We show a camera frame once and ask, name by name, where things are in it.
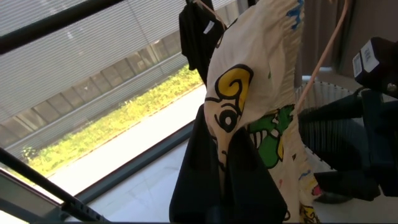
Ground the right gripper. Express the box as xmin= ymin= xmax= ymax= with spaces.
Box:
xmin=297 ymin=88 xmax=398 ymax=202

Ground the cream printed garment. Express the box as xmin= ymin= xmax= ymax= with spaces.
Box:
xmin=203 ymin=0 xmax=323 ymax=224

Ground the window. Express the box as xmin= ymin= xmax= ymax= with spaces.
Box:
xmin=0 ymin=0 xmax=249 ymax=223

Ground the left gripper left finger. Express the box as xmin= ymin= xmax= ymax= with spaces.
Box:
xmin=169 ymin=104 xmax=229 ymax=223

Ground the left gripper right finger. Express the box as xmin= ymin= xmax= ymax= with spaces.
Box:
xmin=224 ymin=126 xmax=289 ymax=223

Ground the white laundry basket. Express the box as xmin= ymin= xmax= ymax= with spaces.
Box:
xmin=294 ymin=77 xmax=398 ymax=175

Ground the black garment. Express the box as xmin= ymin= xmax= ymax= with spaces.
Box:
xmin=178 ymin=0 xmax=228 ymax=87

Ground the pink clothes hanger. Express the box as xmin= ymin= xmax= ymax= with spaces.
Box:
xmin=193 ymin=0 xmax=228 ymax=31
xmin=294 ymin=0 xmax=351 ymax=113

